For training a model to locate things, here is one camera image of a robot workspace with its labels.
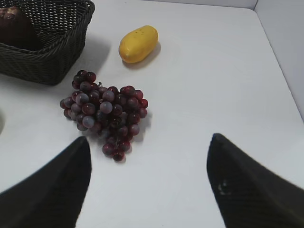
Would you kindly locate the dark red apple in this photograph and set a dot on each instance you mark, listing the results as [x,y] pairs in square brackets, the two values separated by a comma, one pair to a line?
[16,29]

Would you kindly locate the orange yellow mango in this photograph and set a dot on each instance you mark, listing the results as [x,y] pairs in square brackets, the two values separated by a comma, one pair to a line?
[138,44]

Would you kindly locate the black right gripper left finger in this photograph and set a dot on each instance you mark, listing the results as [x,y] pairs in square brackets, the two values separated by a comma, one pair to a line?
[53,196]

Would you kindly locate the purple red grape bunch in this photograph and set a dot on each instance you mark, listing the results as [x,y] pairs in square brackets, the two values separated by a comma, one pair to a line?
[106,111]

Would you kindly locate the dark brown wicker basket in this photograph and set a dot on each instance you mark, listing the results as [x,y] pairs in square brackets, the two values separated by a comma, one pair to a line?
[61,27]

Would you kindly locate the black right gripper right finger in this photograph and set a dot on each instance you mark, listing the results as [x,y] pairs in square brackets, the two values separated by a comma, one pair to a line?
[248,194]

